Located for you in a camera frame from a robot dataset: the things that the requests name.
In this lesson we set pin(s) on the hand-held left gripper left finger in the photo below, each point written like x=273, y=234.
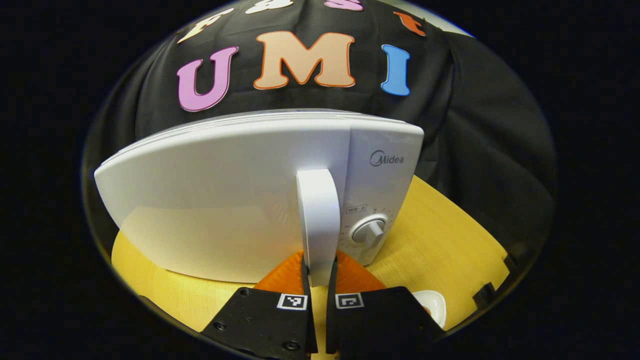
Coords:
x=307, y=330

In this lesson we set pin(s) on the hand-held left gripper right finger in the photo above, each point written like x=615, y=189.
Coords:
x=332, y=330

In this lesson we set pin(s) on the white plate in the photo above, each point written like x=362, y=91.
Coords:
x=435, y=302

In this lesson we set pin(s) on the white microwave oven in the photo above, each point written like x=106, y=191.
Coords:
x=225, y=200

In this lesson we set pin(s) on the black backdrop cloth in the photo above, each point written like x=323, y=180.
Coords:
x=500, y=125

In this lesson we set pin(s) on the small black block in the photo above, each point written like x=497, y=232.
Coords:
x=483, y=296
x=510, y=263

